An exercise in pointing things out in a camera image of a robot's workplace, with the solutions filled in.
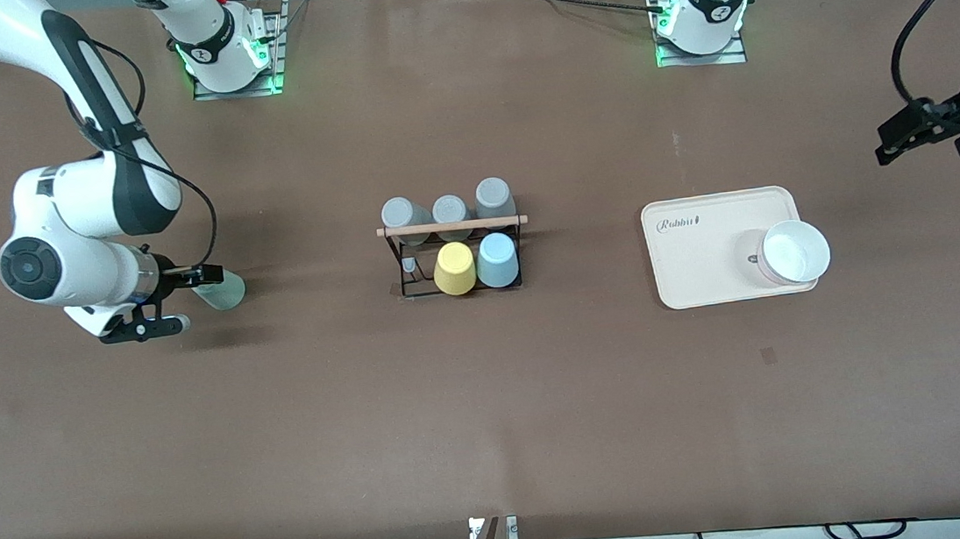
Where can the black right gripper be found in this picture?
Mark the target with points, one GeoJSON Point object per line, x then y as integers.
{"type": "Point", "coordinates": [171, 282]}

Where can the pale green cup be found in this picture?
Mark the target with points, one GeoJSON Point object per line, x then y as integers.
{"type": "Point", "coordinates": [227, 295]}

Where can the light blue cup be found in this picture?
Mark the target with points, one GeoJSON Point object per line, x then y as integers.
{"type": "Point", "coordinates": [497, 263]}

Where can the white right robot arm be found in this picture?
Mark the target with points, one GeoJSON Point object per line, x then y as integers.
{"type": "Point", "coordinates": [68, 199]}

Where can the white bowl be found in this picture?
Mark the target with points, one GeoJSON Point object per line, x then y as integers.
{"type": "Point", "coordinates": [795, 252]}

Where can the grey cup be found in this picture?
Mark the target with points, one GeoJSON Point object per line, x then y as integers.
{"type": "Point", "coordinates": [400, 214]}
{"type": "Point", "coordinates": [493, 196]}
{"type": "Point", "coordinates": [449, 209]}

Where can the beige plastic tray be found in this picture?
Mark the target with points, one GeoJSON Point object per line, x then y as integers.
{"type": "Point", "coordinates": [710, 282]}

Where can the yellow cup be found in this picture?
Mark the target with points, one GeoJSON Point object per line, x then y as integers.
{"type": "Point", "coordinates": [455, 272]}

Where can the brown table cover mat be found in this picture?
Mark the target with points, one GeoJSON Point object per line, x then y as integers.
{"type": "Point", "coordinates": [493, 409]}

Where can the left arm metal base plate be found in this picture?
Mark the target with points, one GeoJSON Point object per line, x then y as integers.
{"type": "Point", "coordinates": [724, 58]}

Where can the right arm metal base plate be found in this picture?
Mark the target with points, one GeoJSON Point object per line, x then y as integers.
{"type": "Point", "coordinates": [276, 51]}

